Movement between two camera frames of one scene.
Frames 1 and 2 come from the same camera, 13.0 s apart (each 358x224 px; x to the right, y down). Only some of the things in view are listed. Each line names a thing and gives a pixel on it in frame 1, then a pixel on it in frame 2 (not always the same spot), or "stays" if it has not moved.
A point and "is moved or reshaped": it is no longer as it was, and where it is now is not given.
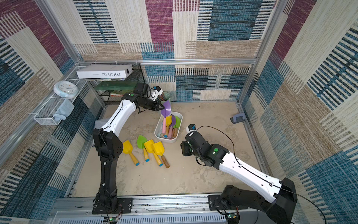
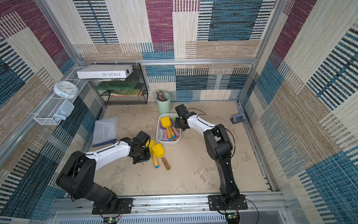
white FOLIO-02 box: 102,71 stays
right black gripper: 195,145 → 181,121
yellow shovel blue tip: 168,121 → 172,132
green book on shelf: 116,85 stays
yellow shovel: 127,149 is moved or reshaped
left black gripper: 156,105 → 148,157
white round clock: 66,89 stays
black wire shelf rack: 111,90 stays
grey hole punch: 237,118 stays
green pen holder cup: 167,97 stays
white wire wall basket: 45,115 stays
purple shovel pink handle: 165,110 → 165,137
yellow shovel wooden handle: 159,149 stays
